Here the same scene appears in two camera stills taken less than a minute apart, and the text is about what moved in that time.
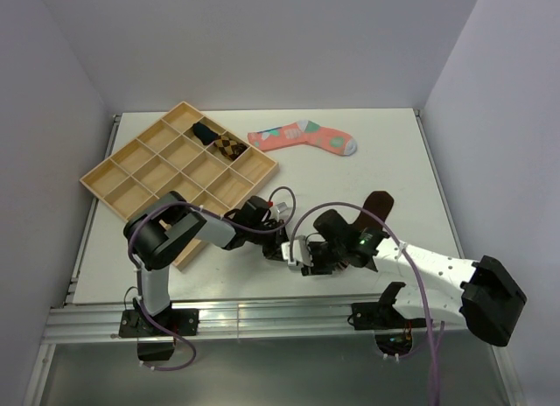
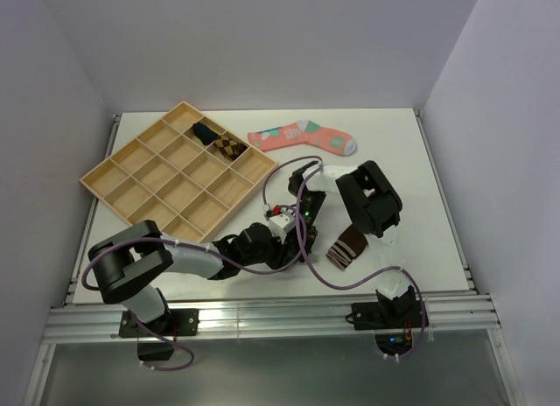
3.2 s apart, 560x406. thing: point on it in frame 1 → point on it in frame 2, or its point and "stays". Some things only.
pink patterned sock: [300, 132] stays
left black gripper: [274, 250] → [283, 253]
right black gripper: [317, 268] → [306, 237]
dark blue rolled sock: [205, 134] stays
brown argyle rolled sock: [232, 149] stays
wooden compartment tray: [183, 152] stays
